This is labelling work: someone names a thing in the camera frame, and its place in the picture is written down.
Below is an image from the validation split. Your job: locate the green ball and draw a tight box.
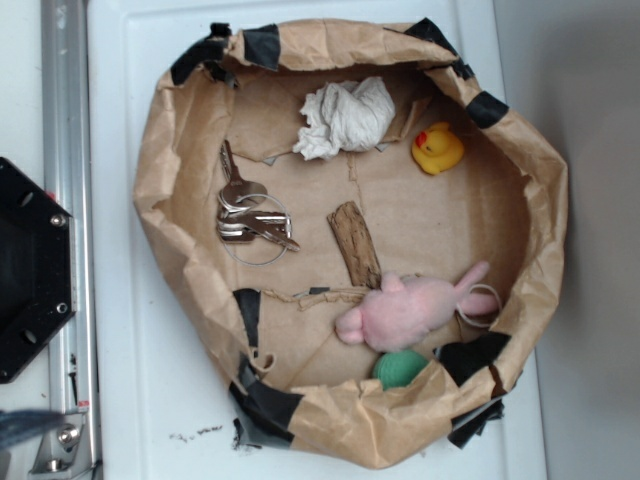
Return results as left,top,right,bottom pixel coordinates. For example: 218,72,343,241
372,350,429,390

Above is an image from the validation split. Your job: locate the brown paper bag bin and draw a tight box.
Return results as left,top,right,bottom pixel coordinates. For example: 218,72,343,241
134,19,568,469

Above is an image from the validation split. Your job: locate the aluminium rail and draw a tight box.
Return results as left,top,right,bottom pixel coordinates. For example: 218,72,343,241
28,1,102,479

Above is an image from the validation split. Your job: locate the brown wood piece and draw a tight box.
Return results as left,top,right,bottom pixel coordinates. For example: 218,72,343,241
327,201,382,289

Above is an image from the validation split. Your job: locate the white plastic tray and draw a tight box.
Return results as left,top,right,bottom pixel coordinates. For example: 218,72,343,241
87,1,547,479

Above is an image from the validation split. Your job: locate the pink plush bunny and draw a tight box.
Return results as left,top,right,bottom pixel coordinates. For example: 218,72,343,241
335,261,500,353

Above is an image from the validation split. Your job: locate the silver key bunch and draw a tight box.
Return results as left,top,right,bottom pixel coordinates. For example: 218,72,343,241
216,140,301,267

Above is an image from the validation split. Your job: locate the yellow rubber duck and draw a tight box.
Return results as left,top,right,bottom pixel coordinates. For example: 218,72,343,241
411,122,465,175

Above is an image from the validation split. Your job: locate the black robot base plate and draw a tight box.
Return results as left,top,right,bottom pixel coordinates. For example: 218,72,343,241
0,158,74,384

